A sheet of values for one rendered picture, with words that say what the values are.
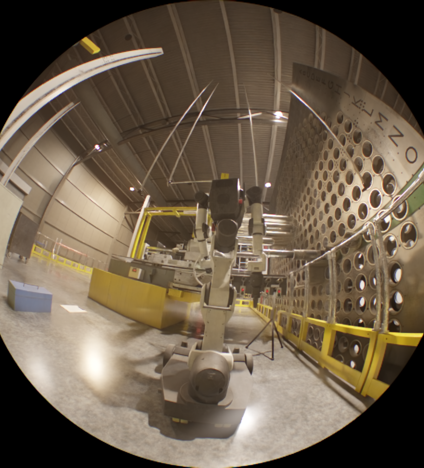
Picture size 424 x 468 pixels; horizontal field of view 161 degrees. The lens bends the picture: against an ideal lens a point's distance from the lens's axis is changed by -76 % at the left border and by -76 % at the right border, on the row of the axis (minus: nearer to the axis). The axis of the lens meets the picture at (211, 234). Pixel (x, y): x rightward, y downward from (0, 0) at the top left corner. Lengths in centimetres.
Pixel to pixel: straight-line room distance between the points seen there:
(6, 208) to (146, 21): 928
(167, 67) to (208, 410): 986
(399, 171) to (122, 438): 248
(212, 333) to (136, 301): 168
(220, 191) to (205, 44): 841
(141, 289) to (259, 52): 951
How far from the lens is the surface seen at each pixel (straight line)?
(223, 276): 89
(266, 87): 908
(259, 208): 110
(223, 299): 84
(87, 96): 955
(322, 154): 342
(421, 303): 176
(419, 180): 90
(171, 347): 111
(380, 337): 102
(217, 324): 85
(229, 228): 83
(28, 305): 167
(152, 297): 220
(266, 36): 898
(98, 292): 300
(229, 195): 102
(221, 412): 69
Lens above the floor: 63
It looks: 22 degrees up
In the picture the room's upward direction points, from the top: 8 degrees clockwise
